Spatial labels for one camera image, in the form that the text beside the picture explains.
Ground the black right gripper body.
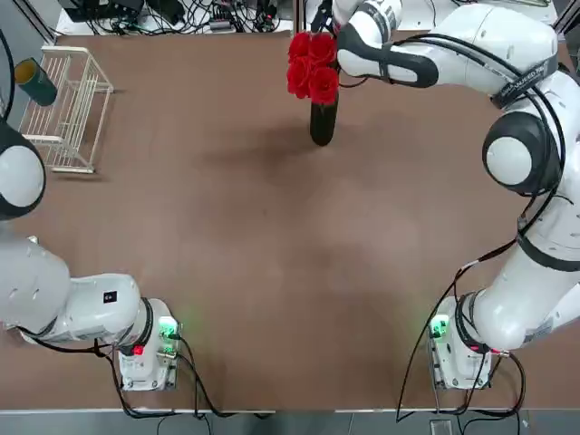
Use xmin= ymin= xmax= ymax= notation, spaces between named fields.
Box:
xmin=310 ymin=0 xmax=340 ymax=36

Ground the red rose bouquet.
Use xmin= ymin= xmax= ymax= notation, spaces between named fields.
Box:
xmin=286 ymin=31 xmax=341 ymax=108

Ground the black cylindrical vase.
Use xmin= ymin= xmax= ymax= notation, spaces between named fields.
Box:
xmin=309 ymin=97 xmax=339 ymax=147

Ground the teal cup with yellow inside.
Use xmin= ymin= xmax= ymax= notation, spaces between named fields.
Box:
xmin=14 ymin=58 xmax=59 ymax=108

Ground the aluminium frame post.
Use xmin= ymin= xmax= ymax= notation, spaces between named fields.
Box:
xmin=292 ymin=0 xmax=307 ymax=35

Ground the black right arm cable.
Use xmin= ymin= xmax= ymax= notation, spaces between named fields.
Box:
xmin=384 ymin=34 xmax=572 ymax=273

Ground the white wire rack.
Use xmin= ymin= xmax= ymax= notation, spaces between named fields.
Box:
xmin=20 ymin=44 xmax=114 ymax=174

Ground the black right base cable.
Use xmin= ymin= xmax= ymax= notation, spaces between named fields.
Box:
xmin=393 ymin=266 xmax=527 ymax=422

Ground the black base cable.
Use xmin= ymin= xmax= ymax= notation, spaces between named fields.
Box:
xmin=92 ymin=333 xmax=273 ymax=421
xmin=393 ymin=266 xmax=527 ymax=422

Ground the black left base cable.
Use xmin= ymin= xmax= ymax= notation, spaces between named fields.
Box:
xmin=92 ymin=333 xmax=273 ymax=421

